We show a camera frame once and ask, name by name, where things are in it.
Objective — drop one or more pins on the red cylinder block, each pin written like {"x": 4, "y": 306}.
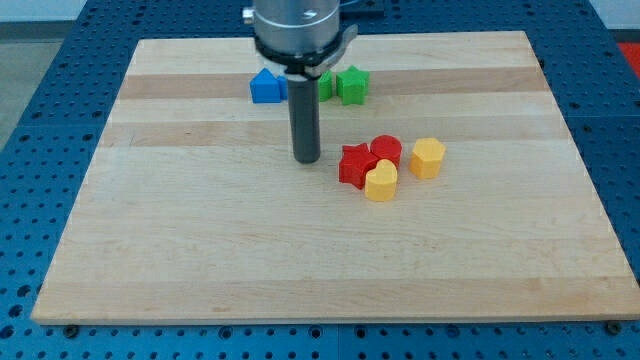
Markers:
{"x": 387, "y": 147}

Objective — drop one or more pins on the blue perforated table plate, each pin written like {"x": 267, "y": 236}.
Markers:
{"x": 45, "y": 159}

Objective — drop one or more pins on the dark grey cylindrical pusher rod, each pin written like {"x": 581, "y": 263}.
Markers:
{"x": 303, "y": 103}

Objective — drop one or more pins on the blue block behind rod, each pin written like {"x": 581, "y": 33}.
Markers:
{"x": 283, "y": 87}

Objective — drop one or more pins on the wooden board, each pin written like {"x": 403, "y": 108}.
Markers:
{"x": 193, "y": 210}

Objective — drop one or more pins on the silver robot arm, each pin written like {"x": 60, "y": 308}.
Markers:
{"x": 304, "y": 38}

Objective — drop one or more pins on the red star block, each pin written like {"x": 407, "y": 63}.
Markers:
{"x": 356, "y": 162}

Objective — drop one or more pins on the yellow hexagon block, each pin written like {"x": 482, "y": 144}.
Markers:
{"x": 426, "y": 158}

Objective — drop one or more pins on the blue house-shaped block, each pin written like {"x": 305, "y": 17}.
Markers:
{"x": 265, "y": 88}

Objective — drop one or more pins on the green block behind rod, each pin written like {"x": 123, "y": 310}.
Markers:
{"x": 325, "y": 86}

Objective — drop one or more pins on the green star block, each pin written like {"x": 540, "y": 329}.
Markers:
{"x": 352, "y": 86}

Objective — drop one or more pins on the yellow heart block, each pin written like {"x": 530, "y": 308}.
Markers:
{"x": 381, "y": 181}

